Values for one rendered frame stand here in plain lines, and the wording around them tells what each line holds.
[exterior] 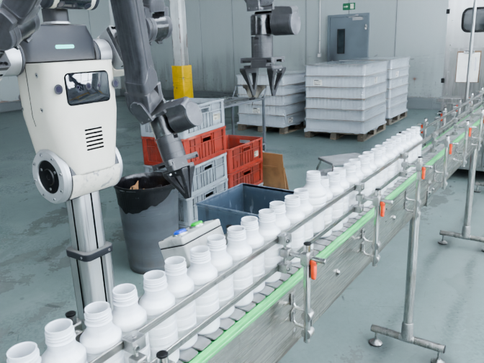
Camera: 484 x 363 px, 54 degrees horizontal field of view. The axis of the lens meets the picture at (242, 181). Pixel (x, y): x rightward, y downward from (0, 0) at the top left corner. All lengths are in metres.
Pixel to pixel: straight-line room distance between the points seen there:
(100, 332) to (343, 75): 7.12
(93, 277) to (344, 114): 6.52
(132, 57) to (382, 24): 10.75
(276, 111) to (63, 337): 7.81
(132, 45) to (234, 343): 0.63
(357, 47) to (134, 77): 10.86
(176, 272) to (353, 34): 11.17
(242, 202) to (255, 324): 1.11
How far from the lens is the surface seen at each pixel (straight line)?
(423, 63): 11.42
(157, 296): 0.82
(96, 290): 1.58
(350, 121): 7.71
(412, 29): 11.48
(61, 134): 1.37
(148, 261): 3.41
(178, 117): 1.09
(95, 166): 1.43
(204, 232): 1.12
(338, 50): 12.00
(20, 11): 1.17
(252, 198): 2.06
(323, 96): 7.84
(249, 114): 8.70
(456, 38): 5.66
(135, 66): 1.07
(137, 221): 3.29
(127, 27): 1.04
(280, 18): 1.25
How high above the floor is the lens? 1.53
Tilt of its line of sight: 16 degrees down
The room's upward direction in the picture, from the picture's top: 2 degrees counter-clockwise
